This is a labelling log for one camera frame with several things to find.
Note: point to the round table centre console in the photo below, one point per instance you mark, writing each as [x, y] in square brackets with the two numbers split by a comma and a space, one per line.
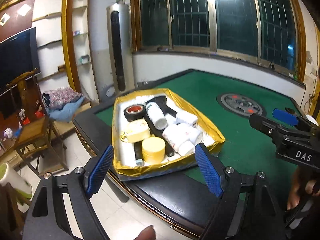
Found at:
[240, 105]

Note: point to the black tape red core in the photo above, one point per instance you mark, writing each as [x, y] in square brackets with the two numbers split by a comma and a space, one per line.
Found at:
[134, 112]

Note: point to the white wall shelves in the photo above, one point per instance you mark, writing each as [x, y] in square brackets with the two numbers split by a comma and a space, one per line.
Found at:
[47, 19]

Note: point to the person's left hand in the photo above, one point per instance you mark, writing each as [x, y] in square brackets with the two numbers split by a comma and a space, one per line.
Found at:
[147, 234]

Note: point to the white ceramic mug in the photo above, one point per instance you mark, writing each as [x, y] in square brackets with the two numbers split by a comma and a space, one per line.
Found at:
[311, 121]

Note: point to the yellow masking tape roll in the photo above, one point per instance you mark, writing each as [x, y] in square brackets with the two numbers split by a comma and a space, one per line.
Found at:
[153, 150]

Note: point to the white USB wall charger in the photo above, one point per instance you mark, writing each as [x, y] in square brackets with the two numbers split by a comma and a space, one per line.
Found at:
[187, 118]

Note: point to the gold lined tray box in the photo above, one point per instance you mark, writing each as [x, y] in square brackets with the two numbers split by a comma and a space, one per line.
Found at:
[124, 161]

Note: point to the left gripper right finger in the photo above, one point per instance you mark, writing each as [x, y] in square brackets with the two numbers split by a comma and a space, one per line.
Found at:
[211, 168]

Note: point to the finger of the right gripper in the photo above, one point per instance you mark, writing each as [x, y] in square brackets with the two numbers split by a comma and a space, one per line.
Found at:
[299, 122]
[266, 126]

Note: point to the white pill bottle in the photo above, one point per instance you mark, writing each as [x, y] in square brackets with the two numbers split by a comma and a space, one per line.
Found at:
[178, 140]
[193, 134]

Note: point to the black marker cream cap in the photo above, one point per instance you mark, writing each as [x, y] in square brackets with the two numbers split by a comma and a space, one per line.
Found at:
[138, 153]

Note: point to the pile of folded clothes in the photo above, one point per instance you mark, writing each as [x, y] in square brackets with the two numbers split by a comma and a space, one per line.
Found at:
[61, 104]

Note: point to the person's right hand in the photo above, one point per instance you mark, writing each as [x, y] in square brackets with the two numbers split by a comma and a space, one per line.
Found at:
[301, 181]

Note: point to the black flat television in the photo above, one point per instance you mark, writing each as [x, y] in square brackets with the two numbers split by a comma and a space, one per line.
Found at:
[19, 54]

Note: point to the window with grille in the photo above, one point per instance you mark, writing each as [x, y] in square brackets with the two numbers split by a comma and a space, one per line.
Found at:
[258, 31]

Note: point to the white labelled bottle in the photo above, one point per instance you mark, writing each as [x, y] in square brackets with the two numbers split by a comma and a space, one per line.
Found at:
[156, 115]

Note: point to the wooden chair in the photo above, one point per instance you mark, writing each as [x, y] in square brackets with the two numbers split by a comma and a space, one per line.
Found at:
[39, 136]

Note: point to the tower air conditioner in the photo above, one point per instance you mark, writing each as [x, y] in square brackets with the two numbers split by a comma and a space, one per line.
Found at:
[119, 43]

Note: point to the green white bin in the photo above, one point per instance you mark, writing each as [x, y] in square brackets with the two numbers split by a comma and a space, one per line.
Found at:
[9, 175]

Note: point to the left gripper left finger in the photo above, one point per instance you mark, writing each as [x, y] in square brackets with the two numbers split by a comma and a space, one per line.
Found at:
[96, 170]

